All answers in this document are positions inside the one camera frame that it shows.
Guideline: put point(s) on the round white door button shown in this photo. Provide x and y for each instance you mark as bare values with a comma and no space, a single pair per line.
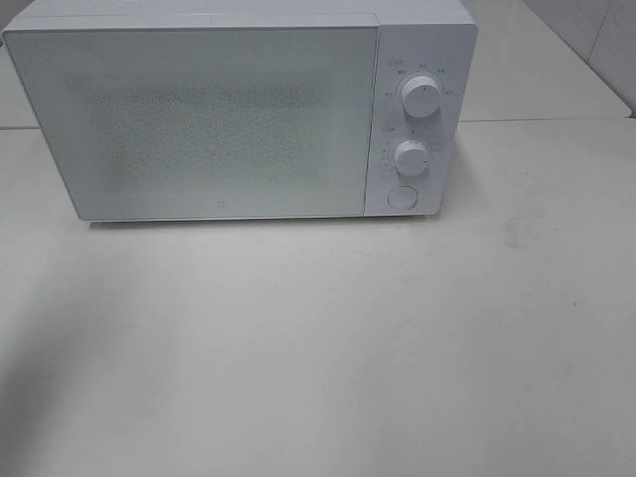
403,197

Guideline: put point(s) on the white timer knob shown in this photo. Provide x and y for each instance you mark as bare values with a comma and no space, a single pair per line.
411,158

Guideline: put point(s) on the white microwave door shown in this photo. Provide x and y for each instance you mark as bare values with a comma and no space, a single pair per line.
203,124

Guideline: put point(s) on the upper white power knob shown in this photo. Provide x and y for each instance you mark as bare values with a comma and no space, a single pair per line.
420,95

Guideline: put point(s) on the white microwave oven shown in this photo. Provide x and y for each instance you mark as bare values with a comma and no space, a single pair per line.
438,37

